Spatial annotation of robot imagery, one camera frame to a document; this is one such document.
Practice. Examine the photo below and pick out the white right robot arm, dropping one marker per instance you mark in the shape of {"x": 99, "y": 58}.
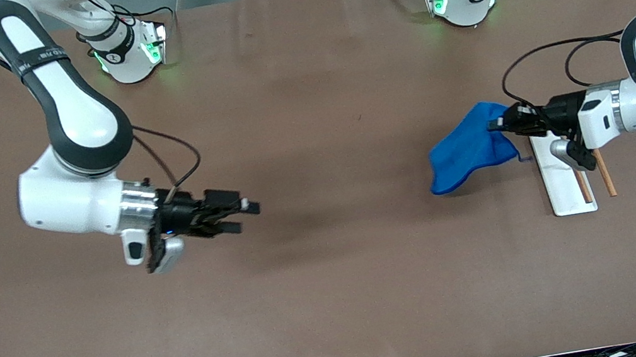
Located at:
{"x": 79, "y": 120}

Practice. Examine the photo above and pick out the blue microfibre towel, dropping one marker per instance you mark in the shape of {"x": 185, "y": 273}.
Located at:
{"x": 461, "y": 156}

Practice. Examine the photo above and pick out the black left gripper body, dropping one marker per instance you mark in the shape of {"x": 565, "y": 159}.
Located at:
{"x": 559, "y": 108}

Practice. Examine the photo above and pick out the brown table cover sheet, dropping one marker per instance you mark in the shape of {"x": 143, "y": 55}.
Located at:
{"x": 312, "y": 141}

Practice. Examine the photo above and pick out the wooden rack rod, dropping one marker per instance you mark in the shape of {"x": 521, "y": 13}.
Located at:
{"x": 583, "y": 187}
{"x": 606, "y": 177}

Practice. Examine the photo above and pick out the white towel rack base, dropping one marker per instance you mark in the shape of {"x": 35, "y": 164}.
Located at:
{"x": 565, "y": 190}

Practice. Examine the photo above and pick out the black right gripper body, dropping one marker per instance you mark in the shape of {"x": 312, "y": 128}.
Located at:
{"x": 180, "y": 213}

